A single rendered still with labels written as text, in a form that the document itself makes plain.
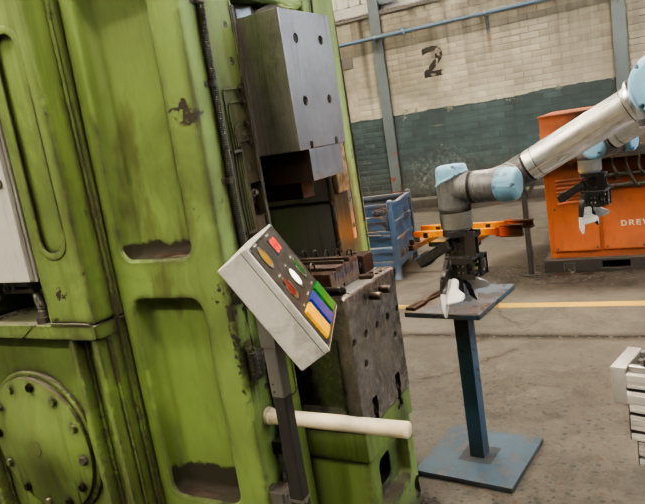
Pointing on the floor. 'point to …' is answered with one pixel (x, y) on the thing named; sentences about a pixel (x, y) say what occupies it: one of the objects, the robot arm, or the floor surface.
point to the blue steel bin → (390, 229)
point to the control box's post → (281, 390)
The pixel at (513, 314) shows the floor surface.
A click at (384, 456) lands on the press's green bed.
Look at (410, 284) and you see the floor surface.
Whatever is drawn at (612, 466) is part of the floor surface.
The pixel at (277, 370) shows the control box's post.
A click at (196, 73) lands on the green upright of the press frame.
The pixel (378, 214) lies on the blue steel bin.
